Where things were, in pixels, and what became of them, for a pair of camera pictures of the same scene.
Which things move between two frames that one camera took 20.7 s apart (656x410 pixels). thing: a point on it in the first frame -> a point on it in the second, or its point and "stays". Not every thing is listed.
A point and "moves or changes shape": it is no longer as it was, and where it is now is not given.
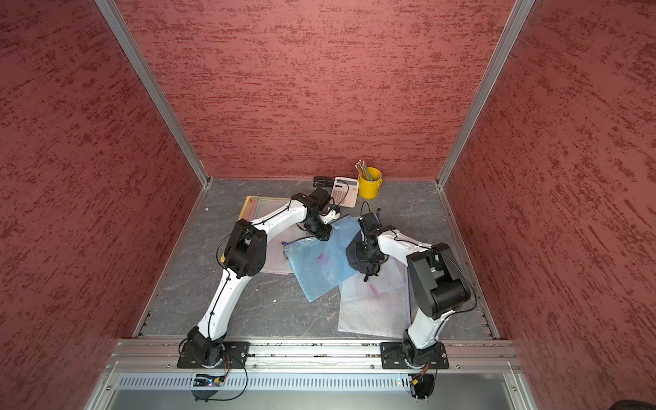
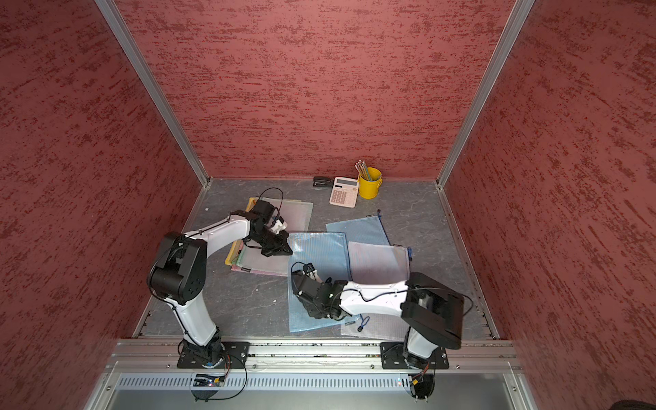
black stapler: (323, 181) stays
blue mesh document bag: (319, 266) moves or changes shape
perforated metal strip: (275, 382) stays
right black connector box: (422, 385) stays
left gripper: (327, 230) -> (278, 248)
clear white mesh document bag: (378, 305) stays
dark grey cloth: (366, 260) -> (312, 306)
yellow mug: (369, 189) stays
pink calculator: (345, 191) stays
